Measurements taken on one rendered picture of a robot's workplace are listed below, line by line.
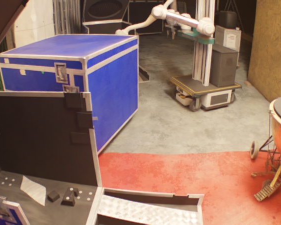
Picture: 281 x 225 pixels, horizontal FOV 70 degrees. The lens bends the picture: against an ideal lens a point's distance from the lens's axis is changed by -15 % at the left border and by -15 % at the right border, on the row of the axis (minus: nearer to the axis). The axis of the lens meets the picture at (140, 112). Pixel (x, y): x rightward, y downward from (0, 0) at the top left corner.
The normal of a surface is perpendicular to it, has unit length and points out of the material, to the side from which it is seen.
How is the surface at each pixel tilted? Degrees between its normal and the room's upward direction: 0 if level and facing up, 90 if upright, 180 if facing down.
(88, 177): 90
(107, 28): 90
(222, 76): 90
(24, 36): 90
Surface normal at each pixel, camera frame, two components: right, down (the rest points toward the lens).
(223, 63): 0.37, 0.44
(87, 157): -0.09, 0.47
